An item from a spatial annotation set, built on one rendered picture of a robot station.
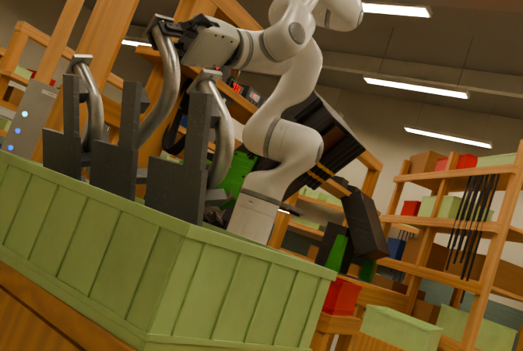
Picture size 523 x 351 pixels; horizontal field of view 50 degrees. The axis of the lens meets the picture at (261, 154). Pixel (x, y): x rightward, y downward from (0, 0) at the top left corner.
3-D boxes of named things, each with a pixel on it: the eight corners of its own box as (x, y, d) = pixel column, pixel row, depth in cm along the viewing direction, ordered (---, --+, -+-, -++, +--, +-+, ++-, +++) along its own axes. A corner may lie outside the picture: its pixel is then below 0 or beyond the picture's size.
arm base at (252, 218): (282, 278, 157) (304, 215, 159) (236, 266, 144) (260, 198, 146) (238, 258, 170) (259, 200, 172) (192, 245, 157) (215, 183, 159)
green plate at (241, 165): (241, 208, 232) (264, 166, 239) (233, 199, 225) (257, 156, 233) (220, 201, 238) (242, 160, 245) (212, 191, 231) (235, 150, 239)
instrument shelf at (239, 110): (280, 133, 294) (282, 126, 294) (179, 60, 218) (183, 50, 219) (241, 124, 307) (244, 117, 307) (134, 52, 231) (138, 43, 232)
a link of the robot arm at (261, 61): (258, 60, 113) (229, 75, 120) (302, 67, 122) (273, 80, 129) (252, 21, 115) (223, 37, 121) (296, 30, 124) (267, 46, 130)
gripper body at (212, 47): (212, 52, 120) (168, 45, 113) (237, 17, 115) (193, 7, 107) (226, 78, 117) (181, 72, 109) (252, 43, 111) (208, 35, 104)
